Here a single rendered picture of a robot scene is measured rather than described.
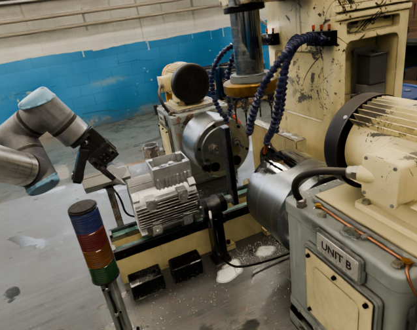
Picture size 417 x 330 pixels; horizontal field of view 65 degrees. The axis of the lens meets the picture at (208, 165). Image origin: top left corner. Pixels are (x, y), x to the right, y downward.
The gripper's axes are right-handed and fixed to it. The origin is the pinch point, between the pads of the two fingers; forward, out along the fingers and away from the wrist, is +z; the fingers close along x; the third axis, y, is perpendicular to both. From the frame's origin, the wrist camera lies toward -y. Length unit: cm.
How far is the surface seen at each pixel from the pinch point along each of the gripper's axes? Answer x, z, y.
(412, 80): 257, 305, 361
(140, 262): -13.2, 18.9, -12.3
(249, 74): -10, -1, 53
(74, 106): 546, 46, -47
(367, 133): -63, -1, 45
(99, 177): 14.6, -1.5, -5.8
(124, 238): -3.0, 14.0, -12.5
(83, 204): -35.7, -16.4, -2.0
